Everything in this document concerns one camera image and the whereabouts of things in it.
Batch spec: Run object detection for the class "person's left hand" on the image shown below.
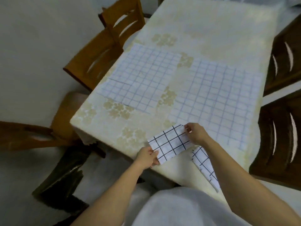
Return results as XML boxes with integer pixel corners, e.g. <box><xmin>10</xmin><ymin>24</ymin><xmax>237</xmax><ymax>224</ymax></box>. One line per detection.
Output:
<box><xmin>133</xmin><ymin>146</ymin><xmax>160</xmax><ymax>169</ymax></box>

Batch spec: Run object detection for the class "person's right forearm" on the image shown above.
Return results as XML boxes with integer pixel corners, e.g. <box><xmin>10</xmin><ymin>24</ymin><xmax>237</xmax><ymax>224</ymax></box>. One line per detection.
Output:
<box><xmin>202</xmin><ymin>136</ymin><xmax>301</xmax><ymax>226</ymax></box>

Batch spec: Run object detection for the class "person's right hand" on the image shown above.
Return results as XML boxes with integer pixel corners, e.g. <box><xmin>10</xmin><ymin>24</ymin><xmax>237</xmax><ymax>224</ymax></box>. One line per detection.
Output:
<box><xmin>183</xmin><ymin>122</ymin><xmax>211</xmax><ymax>146</ymax></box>

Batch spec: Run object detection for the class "person's left forearm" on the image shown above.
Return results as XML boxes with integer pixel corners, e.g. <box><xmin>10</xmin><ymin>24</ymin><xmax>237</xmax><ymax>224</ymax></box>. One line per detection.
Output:
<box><xmin>53</xmin><ymin>161</ymin><xmax>151</xmax><ymax>226</ymax></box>

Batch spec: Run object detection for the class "earlier checked cloth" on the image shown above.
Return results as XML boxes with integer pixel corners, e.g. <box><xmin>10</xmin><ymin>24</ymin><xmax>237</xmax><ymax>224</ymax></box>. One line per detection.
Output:
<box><xmin>190</xmin><ymin>145</ymin><xmax>220</xmax><ymax>193</ymax></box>

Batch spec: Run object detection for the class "table with cream floral tablecloth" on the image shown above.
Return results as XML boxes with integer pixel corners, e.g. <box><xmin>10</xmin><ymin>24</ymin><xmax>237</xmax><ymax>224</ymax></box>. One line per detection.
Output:
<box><xmin>69</xmin><ymin>0</ymin><xmax>283</xmax><ymax>206</ymax></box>

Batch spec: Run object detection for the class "wooden dining chair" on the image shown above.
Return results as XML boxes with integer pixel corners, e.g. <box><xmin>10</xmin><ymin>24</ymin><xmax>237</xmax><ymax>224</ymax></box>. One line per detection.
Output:
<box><xmin>0</xmin><ymin>91</ymin><xmax>106</xmax><ymax>159</ymax></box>
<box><xmin>98</xmin><ymin>0</ymin><xmax>146</xmax><ymax>46</ymax></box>
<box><xmin>63</xmin><ymin>27</ymin><xmax>124</xmax><ymax>93</ymax></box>
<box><xmin>263</xmin><ymin>14</ymin><xmax>301</xmax><ymax>97</ymax></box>
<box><xmin>249</xmin><ymin>89</ymin><xmax>301</xmax><ymax>187</ymax></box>

